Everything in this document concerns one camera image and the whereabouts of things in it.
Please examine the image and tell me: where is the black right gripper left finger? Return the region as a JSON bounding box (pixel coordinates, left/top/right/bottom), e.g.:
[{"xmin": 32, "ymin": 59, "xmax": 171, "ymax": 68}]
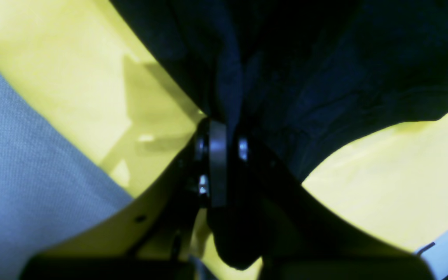
[{"xmin": 20, "ymin": 118, "xmax": 229, "ymax": 280}]

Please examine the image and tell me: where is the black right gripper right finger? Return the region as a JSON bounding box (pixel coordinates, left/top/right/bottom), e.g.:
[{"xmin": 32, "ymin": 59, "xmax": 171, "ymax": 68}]
[{"xmin": 235, "ymin": 133, "xmax": 434, "ymax": 280}]

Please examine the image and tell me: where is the dark navy T-shirt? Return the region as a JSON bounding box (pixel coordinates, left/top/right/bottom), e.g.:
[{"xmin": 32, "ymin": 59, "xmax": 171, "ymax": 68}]
[{"xmin": 109, "ymin": 0, "xmax": 448, "ymax": 271}]

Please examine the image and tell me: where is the cream yellow table cloth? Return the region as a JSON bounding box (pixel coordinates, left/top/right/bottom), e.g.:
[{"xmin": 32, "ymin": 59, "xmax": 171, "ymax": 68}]
[{"xmin": 0, "ymin": 0, "xmax": 448, "ymax": 280}]

